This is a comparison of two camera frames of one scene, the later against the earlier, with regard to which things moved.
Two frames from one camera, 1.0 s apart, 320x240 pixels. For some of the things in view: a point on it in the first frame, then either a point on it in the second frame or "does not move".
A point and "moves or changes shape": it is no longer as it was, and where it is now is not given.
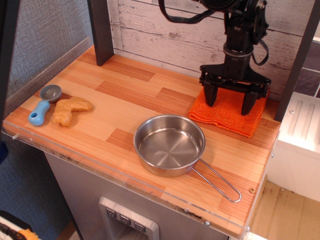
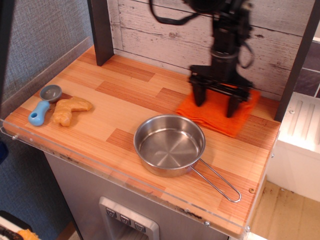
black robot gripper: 237,73 → 222,75
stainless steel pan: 169,145 does not move
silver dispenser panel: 122,223 does not move
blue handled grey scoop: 49,93 does not move
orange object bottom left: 28,235 does not move
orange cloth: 227,111 moves or changes shape
